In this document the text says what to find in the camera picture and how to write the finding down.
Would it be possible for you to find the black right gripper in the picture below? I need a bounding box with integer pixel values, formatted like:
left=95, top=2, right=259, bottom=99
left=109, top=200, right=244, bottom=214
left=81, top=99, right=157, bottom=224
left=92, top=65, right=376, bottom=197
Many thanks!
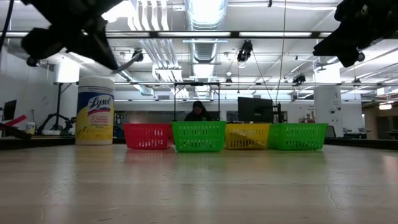
left=312, top=0, right=398, bottom=68

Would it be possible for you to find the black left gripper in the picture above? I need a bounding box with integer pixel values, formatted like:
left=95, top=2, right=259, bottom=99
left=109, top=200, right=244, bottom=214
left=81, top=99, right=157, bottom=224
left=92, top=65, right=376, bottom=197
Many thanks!
left=20, top=14, right=119, bottom=71

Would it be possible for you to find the yellow Lysol wipes canister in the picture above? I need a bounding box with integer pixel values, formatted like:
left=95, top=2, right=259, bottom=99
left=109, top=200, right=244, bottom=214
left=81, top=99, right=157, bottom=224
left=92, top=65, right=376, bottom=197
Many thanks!
left=75, top=75, right=116, bottom=146

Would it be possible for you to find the white square pillar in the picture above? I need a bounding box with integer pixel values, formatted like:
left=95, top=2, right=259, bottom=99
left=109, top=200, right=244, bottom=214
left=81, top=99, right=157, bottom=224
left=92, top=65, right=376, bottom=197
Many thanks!
left=313, top=85, right=345, bottom=138

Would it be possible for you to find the red plastic basket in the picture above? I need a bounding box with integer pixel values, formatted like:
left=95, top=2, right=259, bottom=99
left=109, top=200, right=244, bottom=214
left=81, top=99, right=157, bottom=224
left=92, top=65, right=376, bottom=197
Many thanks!
left=123, top=123, right=174, bottom=151

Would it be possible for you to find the green plastic basket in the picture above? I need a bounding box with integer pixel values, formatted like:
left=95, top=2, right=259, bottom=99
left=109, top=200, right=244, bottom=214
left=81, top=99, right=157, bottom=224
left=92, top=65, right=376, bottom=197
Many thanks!
left=170, top=121, right=228, bottom=153
left=267, top=123, right=329, bottom=151

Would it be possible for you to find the black overhead beam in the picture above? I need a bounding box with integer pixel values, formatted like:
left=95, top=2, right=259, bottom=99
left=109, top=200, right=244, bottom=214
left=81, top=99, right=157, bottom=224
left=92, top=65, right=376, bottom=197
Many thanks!
left=0, top=30, right=330, bottom=40

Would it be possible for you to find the black computer monitor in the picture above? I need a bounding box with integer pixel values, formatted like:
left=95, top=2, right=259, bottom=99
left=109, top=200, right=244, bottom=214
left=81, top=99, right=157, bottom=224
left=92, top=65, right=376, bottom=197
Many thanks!
left=2, top=99, right=18, bottom=122
left=238, top=96, right=275, bottom=124

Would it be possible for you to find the red flat strip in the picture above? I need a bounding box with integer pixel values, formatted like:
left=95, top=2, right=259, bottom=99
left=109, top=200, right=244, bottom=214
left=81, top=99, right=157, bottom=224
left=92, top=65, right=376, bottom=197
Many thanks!
left=0, top=114, right=28, bottom=128

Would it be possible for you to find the person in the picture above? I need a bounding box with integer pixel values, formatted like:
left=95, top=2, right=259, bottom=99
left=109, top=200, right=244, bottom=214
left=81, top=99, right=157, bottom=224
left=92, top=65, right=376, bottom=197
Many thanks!
left=183, top=100, right=214, bottom=122

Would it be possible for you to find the yellow plastic basket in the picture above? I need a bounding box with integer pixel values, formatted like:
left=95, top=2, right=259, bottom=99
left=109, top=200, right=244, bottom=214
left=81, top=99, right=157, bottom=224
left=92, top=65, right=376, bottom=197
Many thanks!
left=224, top=123, right=271, bottom=150

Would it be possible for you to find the thin hanging cable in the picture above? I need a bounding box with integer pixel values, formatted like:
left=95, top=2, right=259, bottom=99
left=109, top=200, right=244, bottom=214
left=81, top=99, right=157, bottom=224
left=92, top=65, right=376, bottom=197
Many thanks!
left=275, top=0, right=287, bottom=105

